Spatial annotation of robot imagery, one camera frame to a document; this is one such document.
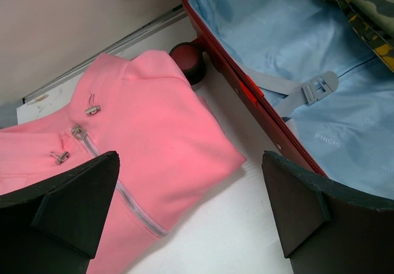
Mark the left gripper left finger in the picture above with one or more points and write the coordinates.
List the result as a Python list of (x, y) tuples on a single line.
[(55, 225)]

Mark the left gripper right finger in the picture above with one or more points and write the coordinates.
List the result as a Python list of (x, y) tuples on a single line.
[(324, 226)]

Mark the green yellow camouflage garment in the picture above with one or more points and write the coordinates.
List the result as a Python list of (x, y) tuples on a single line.
[(372, 21)]

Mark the pink zip hoodie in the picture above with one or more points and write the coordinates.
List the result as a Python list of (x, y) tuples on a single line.
[(171, 148)]

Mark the red open suitcase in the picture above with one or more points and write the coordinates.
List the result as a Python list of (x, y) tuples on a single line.
[(314, 85)]

